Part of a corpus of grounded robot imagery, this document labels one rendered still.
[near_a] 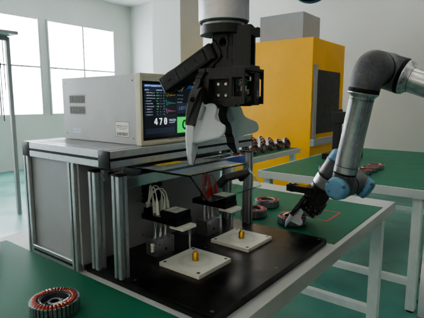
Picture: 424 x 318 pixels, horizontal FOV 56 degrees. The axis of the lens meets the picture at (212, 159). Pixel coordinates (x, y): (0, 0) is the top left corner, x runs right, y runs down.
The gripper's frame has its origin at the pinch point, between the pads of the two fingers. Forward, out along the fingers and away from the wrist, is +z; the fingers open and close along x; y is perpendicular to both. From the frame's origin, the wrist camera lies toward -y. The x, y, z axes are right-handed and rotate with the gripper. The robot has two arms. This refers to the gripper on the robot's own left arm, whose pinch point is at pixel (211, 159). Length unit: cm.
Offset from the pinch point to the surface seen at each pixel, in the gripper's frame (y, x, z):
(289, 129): -124, 404, 25
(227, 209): -29, 62, 27
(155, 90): -41, 39, -12
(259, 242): -18, 62, 37
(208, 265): -23, 38, 37
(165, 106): -40, 43, -7
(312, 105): -96, 403, -4
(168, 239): -40, 42, 34
